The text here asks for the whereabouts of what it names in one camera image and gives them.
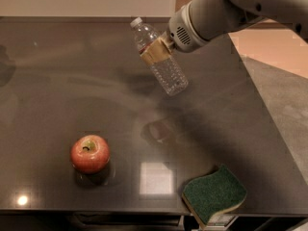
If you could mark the clear plastic water bottle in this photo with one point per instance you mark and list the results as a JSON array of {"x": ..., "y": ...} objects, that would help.
[{"x": 168, "y": 73}]

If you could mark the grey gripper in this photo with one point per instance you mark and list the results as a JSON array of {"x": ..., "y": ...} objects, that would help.
[{"x": 180, "y": 33}]

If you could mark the green and yellow sponge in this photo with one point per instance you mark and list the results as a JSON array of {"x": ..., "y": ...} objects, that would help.
[{"x": 213, "y": 194}]

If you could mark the red apple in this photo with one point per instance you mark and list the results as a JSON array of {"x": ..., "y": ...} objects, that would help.
[{"x": 90, "y": 154}]

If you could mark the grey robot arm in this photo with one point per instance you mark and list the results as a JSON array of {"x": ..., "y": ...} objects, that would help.
[{"x": 201, "y": 21}]

